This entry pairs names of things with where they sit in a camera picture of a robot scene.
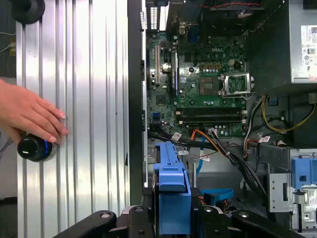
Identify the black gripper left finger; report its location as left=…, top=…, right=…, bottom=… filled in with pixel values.
left=52, top=188, right=159, bottom=238

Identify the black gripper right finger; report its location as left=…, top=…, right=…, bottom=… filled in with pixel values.
left=190, top=187, right=301, bottom=238

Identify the hard disk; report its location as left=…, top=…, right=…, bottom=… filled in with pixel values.
left=152, top=141, right=196, bottom=236

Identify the blue disk data wire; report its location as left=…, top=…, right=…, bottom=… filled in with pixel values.
left=196, top=148, right=235, bottom=199

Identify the black power wire bundle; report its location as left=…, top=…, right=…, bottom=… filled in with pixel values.
left=148, top=125, right=267, bottom=197

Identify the round black tool blue ring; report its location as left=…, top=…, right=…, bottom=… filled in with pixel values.
left=16, top=133, right=57, bottom=163

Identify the black RAM slot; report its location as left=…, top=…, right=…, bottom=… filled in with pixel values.
left=176, top=112, right=246, bottom=117
left=176, top=108, right=246, bottom=113
left=178, top=120, right=246, bottom=125
left=178, top=117, right=246, bottom=121

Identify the white expansion slot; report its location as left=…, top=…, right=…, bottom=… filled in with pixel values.
left=154, top=45, right=159, bottom=87

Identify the person's bare hand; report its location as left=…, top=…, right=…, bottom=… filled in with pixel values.
left=0, top=79, right=69, bottom=145

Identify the metal optical drive cage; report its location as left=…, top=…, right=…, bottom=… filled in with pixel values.
left=266, top=162, right=317, bottom=238

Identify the blue drive cage latch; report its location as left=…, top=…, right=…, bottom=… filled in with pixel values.
left=291, top=155, right=317, bottom=190

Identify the green Dell motherboard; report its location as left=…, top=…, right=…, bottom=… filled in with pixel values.
left=146, top=22, right=249, bottom=140

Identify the black open PC case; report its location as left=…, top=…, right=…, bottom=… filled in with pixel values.
left=127, top=0, right=317, bottom=238

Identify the square brown chipset chip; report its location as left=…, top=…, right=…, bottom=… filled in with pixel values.
left=199, top=76, right=220, bottom=97

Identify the CPU socket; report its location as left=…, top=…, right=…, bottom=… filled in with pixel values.
left=219, top=72, right=254, bottom=98

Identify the grey power supply unit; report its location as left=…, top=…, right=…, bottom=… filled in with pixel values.
left=247, top=0, right=317, bottom=86

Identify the black case fan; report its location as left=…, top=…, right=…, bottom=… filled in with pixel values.
left=198, top=0, right=264, bottom=38

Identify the black round rubber pad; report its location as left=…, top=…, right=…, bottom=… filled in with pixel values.
left=11, top=0, right=46, bottom=25

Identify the multicoloured wire bundle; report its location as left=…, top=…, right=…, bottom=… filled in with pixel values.
left=241, top=98, right=264, bottom=161

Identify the orange data wire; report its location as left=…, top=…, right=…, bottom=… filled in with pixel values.
left=191, top=128, right=231, bottom=157

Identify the yellow power wire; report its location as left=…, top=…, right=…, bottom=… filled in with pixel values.
left=262, top=95, right=317, bottom=132

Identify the thin wire locking lever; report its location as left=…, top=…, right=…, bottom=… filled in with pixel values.
left=221, top=91, right=256, bottom=98

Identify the metal socket cover frame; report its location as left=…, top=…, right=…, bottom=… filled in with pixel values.
left=221, top=73, right=251, bottom=96

